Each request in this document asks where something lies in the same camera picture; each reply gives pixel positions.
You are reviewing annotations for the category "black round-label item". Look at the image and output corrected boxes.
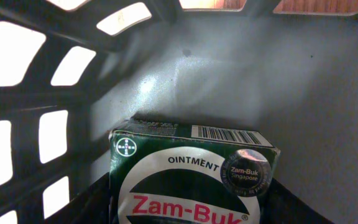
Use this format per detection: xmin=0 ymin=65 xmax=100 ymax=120
xmin=109 ymin=119 xmax=280 ymax=224

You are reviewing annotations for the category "grey plastic mesh basket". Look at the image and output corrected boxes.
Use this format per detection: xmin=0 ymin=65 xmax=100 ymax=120
xmin=0 ymin=1 xmax=358 ymax=223

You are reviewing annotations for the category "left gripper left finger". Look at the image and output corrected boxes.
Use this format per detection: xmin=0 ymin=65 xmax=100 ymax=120
xmin=44 ymin=173 xmax=111 ymax=224

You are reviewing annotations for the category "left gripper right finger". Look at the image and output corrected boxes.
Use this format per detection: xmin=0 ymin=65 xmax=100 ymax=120
xmin=260 ymin=179 xmax=333 ymax=224

